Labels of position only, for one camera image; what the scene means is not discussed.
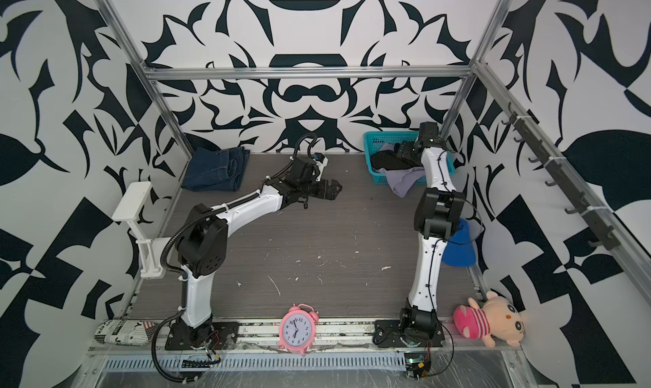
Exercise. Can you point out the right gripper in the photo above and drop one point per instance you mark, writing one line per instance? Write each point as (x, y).
(407, 149)

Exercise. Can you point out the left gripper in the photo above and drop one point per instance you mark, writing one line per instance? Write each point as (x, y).
(332, 193)

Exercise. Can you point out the black garment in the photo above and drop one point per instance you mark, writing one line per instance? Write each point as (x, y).
(388, 160)

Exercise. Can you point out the dark blue denim skirt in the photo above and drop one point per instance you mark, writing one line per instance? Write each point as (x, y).
(221, 170)

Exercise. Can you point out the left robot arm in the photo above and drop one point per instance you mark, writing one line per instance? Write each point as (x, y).
(201, 244)

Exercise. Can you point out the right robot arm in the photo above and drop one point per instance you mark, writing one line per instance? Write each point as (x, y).
(436, 220)

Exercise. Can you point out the lavender garment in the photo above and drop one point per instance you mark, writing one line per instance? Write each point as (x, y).
(401, 181)

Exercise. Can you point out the teal plastic basket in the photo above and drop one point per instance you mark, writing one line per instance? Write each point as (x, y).
(373, 142)

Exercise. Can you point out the bright blue cloth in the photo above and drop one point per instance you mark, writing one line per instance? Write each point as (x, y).
(459, 251)

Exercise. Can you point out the pink alarm clock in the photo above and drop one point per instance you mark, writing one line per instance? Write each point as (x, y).
(297, 330)

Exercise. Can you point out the white box on stand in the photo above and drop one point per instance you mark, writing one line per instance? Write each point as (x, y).
(149, 249)

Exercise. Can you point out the pink plush pig toy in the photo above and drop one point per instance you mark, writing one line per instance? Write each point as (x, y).
(496, 318)

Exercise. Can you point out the small green circuit board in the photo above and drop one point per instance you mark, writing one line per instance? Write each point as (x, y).
(417, 365)

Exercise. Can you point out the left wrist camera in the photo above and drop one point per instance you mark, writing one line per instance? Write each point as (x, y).
(321, 162)

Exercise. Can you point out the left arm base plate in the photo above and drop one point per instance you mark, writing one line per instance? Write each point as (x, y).
(216, 336)

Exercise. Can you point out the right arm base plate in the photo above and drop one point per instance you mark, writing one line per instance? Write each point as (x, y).
(399, 333)

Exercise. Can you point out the white slotted cable duct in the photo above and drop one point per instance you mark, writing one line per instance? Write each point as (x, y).
(391, 361)

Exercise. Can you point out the black coat hook rail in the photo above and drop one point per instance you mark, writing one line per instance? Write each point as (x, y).
(584, 202)

